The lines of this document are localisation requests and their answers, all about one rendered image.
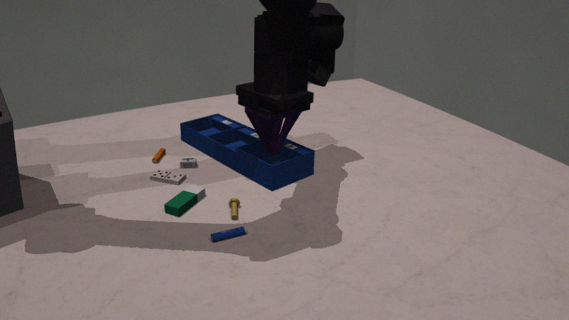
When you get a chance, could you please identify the white domino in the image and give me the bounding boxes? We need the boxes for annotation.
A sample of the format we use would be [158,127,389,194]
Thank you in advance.
[150,170,186,185]

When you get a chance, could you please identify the orange cylinder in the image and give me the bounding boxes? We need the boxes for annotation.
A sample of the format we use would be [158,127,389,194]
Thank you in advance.
[152,147,166,164]

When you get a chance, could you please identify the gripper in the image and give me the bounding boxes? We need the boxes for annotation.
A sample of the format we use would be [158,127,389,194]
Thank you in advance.
[236,52,313,156]

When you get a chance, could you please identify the dark blue cylinder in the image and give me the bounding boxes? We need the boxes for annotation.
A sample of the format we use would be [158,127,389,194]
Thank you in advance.
[210,226,247,242]

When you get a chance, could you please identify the brass hex bolt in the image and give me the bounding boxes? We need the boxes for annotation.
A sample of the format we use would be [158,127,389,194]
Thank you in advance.
[229,198,240,221]

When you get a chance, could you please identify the dark blue rack of bins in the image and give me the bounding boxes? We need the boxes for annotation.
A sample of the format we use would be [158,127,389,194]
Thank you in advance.
[180,113,315,191]

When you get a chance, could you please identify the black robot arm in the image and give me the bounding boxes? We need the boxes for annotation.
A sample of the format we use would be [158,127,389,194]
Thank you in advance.
[254,0,345,94]

